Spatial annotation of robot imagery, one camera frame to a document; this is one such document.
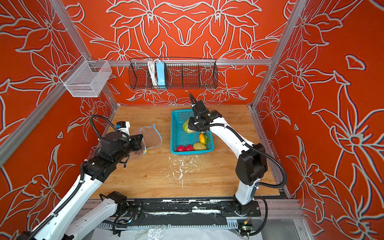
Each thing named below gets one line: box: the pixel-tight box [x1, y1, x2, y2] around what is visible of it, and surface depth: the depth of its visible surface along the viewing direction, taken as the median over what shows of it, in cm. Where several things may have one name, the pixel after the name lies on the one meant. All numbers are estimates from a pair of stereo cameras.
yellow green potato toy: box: [193, 142, 207, 150], surface depth 93 cm
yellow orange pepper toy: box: [199, 133, 206, 144], surface depth 97 cm
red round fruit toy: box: [185, 144, 194, 151], surface depth 92 cm
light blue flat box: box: [156, 62, 166, 86], surface depth 91 cm
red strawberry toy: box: [176, 145, 186, 152], surface depth 91 cm
